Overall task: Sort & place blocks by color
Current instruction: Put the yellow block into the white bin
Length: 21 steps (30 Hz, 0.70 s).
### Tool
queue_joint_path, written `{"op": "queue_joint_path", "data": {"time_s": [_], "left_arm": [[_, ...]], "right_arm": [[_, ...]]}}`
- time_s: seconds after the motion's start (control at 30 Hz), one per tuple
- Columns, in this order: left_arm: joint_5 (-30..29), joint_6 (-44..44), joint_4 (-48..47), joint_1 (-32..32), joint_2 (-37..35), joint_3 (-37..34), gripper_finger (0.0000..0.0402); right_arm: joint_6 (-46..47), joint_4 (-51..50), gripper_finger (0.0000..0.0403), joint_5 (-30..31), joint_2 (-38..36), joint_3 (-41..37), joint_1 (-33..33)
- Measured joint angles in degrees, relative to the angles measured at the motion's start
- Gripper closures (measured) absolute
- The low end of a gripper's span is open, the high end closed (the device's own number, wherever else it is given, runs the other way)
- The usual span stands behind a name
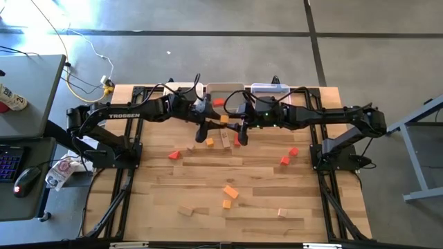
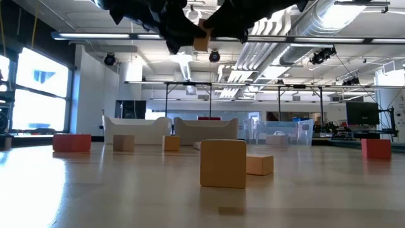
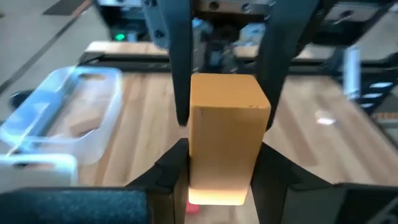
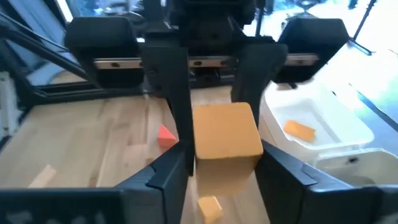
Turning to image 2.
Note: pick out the long ceiling light bar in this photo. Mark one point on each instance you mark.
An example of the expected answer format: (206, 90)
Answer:
(95, 35)

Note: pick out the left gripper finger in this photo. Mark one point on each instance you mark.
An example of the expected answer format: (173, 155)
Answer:
(180, 31)

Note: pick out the black monitor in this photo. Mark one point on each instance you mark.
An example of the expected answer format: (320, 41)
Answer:
(362, 113)

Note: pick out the black ceiling camera rig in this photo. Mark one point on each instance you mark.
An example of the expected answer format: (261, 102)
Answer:
(321, 56)

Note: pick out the red rectangular wooden block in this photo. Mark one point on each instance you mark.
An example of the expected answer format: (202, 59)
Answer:
(71, 143)

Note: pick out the orange wooden cube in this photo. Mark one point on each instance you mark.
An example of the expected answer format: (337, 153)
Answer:
(223, 164)
(171, 143)

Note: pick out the red panel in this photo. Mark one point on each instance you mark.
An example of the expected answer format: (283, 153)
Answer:
(209, 118)

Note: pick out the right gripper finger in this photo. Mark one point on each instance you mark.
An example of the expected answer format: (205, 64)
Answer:
(234, 19)

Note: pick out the large bright window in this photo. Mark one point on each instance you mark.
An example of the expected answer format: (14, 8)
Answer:
(41, 111)

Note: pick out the clear plastic bin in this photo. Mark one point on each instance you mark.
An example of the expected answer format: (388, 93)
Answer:
(303, 136)

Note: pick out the red wooden cube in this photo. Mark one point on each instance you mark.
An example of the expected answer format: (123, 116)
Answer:
(376, 149)

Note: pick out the orange rectangular wooden block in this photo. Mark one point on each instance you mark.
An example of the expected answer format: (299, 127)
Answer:
(260, 164)

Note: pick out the black metal equipment stand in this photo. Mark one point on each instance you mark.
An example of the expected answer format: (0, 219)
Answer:
(392, 123)

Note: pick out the black aluminium table frame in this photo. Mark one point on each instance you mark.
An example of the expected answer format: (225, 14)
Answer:
(38, 141)

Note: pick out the natural rectangular wooden block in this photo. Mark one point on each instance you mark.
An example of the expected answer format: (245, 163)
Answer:
(202, 44)

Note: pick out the black metal rig frame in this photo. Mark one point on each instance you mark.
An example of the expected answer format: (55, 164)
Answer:
(189, 83)
(299, 86)

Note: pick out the white plastic bin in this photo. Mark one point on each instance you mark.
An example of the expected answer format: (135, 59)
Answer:
(136, 133)

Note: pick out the grey plastic bin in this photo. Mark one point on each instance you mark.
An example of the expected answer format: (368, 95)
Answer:
(205, 130)

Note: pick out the black ceiling spotlight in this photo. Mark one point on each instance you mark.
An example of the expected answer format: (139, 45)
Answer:
(109, 59)
(214, 56)

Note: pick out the natural wooden cube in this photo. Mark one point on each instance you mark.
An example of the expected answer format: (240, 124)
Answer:
(123, 143)

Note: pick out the silver ventilation duct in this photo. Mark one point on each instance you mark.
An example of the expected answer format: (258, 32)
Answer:
(316, 22)

